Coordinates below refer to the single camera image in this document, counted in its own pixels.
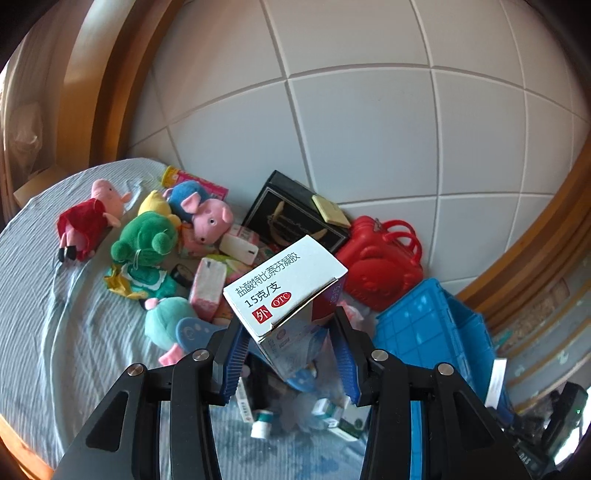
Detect pig plush blue shirt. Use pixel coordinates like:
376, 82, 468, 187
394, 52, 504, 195
167, 181, 234, 244

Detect black gift box gold ribbon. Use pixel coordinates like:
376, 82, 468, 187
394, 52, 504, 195
242, 170, 351, 254

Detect yellow plush toy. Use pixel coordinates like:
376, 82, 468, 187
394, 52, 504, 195
137, 190, 182, 228

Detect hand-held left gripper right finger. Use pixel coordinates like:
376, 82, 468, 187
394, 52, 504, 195
333, 306, 531, 480

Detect red white medicine box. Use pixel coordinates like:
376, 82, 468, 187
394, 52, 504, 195
235, 382, 256, 423

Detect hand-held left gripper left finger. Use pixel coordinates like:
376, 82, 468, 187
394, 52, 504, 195
53, 318, 246, 480

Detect red bear suitcase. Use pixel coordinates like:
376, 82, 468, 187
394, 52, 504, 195
335, 215, 424, 311

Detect green frog plush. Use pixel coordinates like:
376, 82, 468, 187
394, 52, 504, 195
110, 212, 180, 269

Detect white blue medicine box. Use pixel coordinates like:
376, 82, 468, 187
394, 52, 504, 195
223, 234, 349, 385

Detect white power bank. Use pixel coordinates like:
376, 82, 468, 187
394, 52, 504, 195
219, 233, 260, 265

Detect pig plush red dress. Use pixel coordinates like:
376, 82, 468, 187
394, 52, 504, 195
58, 180, 136, 264

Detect pink floral tissue pack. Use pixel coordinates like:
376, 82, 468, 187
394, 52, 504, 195
189, 257, 228, 323

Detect beige curtain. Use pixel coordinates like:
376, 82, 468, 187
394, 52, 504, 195
0, 41, 79, 195

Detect small green white box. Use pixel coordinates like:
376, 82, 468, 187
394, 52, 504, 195
313, 398, 345, 428

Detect white green medicine box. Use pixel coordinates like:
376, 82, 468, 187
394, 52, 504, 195
329, 413, 370, 442

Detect blue plastic storage container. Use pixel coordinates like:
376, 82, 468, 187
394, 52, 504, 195
374, 278, 513, 414

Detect white tube teal cap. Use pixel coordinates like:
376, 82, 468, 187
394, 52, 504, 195
250, 408, 274, 440

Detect curved wooden frame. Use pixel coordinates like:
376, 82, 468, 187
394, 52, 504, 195
60, 0, 199, 169
455, 134, 591, 328

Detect teal plush toy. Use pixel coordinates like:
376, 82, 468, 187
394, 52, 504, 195
144, 296, 230, 368

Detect yellow notepad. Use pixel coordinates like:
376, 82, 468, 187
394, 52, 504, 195
311, 195, 352, 228

